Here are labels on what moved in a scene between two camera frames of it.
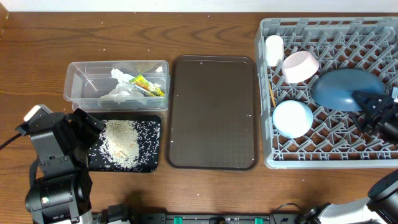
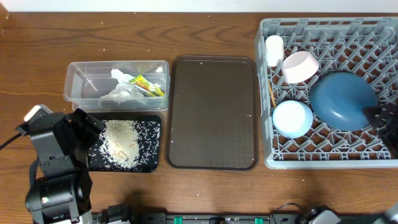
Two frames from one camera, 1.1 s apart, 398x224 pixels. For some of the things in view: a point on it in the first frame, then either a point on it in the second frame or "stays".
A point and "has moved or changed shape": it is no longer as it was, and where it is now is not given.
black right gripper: x=390 y=109 -> x=392 y=111
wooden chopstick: x=272 y=94 stays
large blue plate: x=334 y=88 has moved or changed shape
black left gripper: x=77 y=127 stays
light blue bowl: x=292 y=119 stays
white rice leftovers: x=127 y=144 stays
